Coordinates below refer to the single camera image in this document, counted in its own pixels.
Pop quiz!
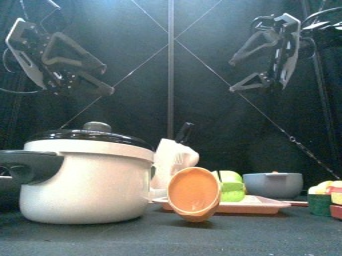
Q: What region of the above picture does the brown flat board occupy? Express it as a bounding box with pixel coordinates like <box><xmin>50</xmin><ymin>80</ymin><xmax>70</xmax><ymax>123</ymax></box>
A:
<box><xmin>283</xmin><ymin>199</ymin><xmax>309</xmax><ymax>208</ymax></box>

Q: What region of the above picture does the pink plastic tray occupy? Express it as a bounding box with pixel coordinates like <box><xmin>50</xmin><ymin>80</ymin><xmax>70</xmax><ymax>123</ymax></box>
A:
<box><xmin>150</xmin><ymin>194</ymin><xmax>293</xmax><ymax>216</ymax></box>

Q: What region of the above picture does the green toy block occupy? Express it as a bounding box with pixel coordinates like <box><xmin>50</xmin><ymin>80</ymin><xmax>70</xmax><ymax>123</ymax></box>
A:
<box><xmin>307</xmin><ymin>193</ymin><xmax>333</xmax><ymax>217</ymax></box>

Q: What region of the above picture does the red toy block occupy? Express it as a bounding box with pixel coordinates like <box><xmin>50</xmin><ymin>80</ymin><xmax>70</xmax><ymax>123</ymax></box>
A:
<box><xmin>328</xmin><ymin>203</ymin><xmax>342</xmax><ymax>221</ymax></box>

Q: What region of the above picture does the grey bowl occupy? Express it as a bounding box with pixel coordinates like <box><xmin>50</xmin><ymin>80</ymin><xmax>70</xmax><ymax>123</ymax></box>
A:
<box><xmin>241</xmin><ymin>171</ymin><xmax>304</xmax><ymax>200</ymax></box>

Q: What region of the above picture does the green plastic cup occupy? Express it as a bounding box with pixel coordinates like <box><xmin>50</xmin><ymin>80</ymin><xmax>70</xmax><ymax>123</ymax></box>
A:
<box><xmin>210</xmin><ymin>169</ymin><xmax>246</xmax><ymax>203</ymax></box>

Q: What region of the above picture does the thin diagonal brace wire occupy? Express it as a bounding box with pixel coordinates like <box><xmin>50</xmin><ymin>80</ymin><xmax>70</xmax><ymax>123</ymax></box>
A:
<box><xmin>58</xmin><ymin>0</ymin><xmax>224</xmax><ymax>130</ymax></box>

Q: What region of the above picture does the orange plastic bowl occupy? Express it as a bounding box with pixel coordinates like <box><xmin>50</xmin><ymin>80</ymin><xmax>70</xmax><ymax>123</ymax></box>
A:
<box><xmin>165</xmin><ymin>166</ymin><xmax>222</xmax><ymax>223</ymax></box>

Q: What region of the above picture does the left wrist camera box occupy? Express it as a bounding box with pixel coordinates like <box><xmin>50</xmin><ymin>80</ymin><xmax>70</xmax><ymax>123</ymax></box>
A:
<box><xmin>22</xmin><ymin>0</ymin><xmax>61</xmax><ymax>33</ymax></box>

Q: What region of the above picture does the white pot with black handles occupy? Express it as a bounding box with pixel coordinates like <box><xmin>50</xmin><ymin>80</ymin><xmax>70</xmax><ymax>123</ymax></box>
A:
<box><xmin>0</xmin><ymin>138</ymin><xmax>157</xmax><ymax>225</ymax></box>

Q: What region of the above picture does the black slanted frame post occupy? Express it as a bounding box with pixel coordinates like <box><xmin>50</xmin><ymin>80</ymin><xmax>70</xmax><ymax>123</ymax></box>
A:
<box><xmin>300</xmin><ymin>0</ymin><xmax>342</xmax><ymax>174</ymax></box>

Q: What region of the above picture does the dark grey pan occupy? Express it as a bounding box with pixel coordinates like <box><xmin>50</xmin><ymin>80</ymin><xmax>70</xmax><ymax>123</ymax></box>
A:
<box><xmin>0</xmin><ymin>174</ymin><xmax>23</xmax><ymax>210</ymax></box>

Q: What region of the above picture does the black tool handle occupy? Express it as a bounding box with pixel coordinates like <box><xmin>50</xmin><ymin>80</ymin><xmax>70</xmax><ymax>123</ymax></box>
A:
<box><xmin>173</xmin><ymin>121</ymin><xmax>196</xmax><ymax>145</ymax></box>

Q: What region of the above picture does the white crumpled cloth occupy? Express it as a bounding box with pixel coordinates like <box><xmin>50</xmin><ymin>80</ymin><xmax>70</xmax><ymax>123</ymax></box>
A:
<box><xmin>149</xmin><ymin>137</ymin><xmax>201</xmax><ymax>192</ymax></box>

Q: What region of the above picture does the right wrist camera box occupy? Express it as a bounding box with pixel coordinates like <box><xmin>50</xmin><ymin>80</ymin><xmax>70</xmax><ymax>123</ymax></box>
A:
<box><xmin>249</xmin><ymin>15</ymin><xmax>279</xmax><ymax>34</ymax></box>

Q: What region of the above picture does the black pot lid with knob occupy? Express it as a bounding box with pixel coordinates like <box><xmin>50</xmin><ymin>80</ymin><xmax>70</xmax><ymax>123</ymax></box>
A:
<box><xmin>26</xmin><ymin>121</ymin><xmax>154</xmax><ymax>151</ymax></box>

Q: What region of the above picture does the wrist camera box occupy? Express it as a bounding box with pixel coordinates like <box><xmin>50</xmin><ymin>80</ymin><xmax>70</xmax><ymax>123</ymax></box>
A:
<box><xmin>22</xmin><ymin>0</ymin><xmax>61</xmax><ymax>33</ymax></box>
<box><xmin>249</xmin><ymin>15</ymin><xmax>279</xmax><ymax>34</ymax></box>

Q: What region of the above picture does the yellow toy block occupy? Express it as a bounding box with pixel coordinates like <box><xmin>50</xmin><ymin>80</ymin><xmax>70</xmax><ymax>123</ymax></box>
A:
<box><xmin>328</xmin><ymin>191</ymin><xmax>342</xmax><ymax>206</ymax></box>

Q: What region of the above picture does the cream toy piece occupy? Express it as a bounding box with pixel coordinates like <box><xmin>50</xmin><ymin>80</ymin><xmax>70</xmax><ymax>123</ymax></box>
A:
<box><xmin>307</xmin><ymin>180</ymin><xmax>336</xmax><ymax>196</ymax></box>

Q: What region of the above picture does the grey vertical frame pole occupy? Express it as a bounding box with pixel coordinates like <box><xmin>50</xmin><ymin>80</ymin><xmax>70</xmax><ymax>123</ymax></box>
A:
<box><xmin>165</xmin><ymin>0</ymin><xmax>176</xmax><ymax>140</ymax></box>

